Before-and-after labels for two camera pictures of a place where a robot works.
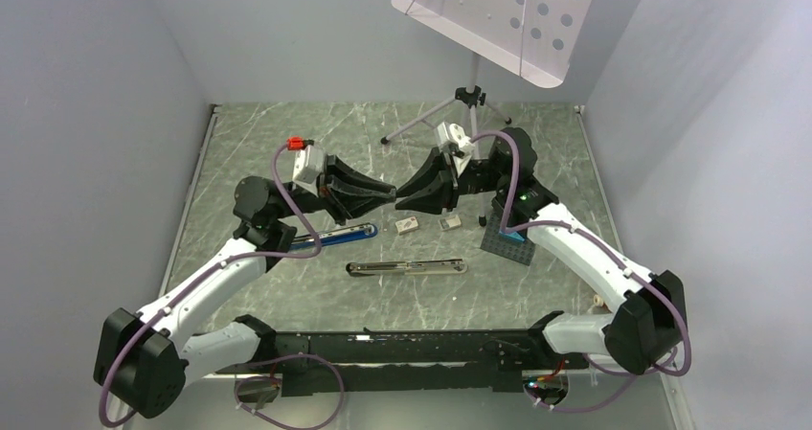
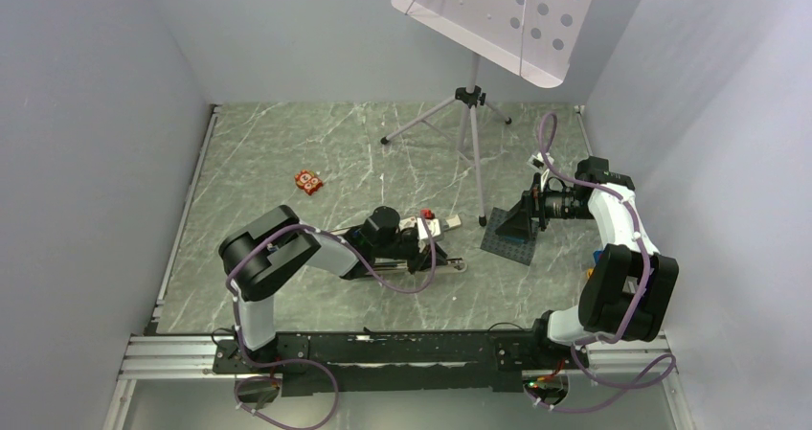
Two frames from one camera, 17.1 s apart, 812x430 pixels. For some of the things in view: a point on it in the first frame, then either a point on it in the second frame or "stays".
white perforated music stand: (531, 20) stays
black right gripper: (432, 200) → (532, 205)
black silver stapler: (407, 267) stays
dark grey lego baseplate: (501, 244) stays
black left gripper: (342, 176) → (422, 259)
